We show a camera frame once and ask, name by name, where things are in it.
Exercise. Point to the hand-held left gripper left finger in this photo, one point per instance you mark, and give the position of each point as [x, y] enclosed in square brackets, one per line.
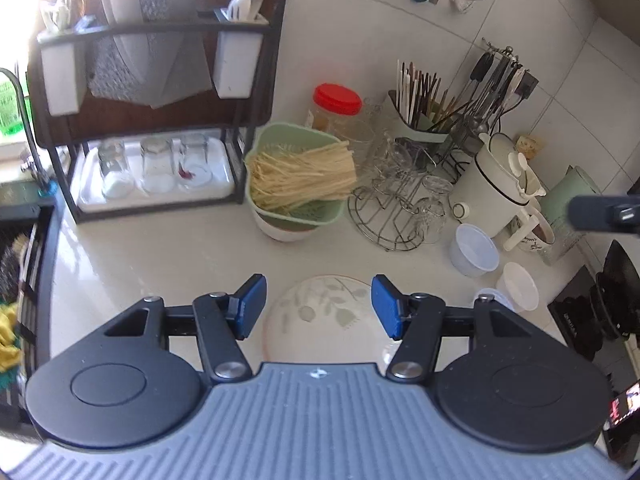
[251, 305]

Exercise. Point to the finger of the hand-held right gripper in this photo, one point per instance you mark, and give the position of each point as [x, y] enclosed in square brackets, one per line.
[595, 212]

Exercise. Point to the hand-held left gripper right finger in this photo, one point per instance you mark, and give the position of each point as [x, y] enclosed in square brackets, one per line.
[386, 305]

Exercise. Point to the green leaf print plate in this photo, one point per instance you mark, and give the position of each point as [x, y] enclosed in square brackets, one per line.
[320, 320]

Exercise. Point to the bluish white plastic bowl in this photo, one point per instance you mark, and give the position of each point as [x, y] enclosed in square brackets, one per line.
[472, 250]

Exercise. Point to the white ceramic bowl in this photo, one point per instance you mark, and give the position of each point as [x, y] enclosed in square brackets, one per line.
[520, 285]

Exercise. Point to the light green pitcher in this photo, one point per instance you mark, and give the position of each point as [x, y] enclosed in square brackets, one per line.
[567, 190]

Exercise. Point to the floral bowl with brown food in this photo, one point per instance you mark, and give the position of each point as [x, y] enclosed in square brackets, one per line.
[537, 242]

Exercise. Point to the deep white bowl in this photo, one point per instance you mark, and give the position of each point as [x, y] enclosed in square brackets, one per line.
[282, 232]

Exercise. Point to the black wok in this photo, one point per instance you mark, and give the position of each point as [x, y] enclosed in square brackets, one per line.
[617, 295]

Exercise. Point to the clear glass cup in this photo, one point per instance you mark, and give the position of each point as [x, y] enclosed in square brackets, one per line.
[436, 192]
[400, 155]
[431, 221]
[378, 110]

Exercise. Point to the black induction cooktop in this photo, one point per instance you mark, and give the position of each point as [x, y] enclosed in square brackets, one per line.
[572, 315]

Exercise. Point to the white electric kettle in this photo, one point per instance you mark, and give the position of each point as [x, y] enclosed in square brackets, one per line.
[487, 195]

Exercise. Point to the pale yellow noodles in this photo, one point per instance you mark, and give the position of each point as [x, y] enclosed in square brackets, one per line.
[300, 175]

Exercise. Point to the white drip tray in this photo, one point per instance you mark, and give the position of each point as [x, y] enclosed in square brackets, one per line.
[150, 202]

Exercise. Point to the upturned drinking glass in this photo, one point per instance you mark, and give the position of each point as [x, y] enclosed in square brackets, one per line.
[116, 172]
[157, 167]
[194, 162]

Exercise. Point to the tall patterned drinking glass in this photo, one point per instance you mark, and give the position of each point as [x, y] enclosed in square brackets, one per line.
[359, 137]

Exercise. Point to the green plastic colander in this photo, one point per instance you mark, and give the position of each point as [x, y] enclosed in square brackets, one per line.
[280, 132]

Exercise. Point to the green white chopstick holder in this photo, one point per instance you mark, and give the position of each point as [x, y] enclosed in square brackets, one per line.
[415, 132]

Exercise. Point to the metal utensil hook rack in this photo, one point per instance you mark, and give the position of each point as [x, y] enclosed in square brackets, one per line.
[502, 52]

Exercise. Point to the black sink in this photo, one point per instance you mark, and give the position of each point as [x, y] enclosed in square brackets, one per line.
[50, 240]

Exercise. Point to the red lid plastic jar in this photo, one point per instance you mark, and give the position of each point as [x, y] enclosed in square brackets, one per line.
[336, 97]

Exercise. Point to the bundle of chopsticks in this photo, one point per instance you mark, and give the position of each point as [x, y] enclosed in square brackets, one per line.
[417, 90]

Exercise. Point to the black sink drying rack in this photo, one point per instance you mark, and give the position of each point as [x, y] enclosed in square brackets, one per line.
[37, 260]

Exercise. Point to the steel wool scrubber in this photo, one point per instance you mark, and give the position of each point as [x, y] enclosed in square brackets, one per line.
[11, 265]

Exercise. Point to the yellow cloth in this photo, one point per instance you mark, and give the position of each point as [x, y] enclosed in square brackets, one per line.
[10, 340]

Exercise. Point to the white rack caddy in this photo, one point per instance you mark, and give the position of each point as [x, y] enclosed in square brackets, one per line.
[62, 75]
[239, 55]

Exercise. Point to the steel gooseneck faucet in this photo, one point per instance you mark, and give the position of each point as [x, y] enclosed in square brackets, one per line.
[32, 165]

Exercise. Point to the grey cloth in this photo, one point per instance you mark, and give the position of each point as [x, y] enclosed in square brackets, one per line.
[150, 65]

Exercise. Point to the black dish rack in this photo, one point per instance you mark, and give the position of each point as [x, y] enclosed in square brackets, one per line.
[150, 32]

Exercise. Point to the green labelled bottle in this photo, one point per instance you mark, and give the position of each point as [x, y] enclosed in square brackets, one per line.
[9, 107]

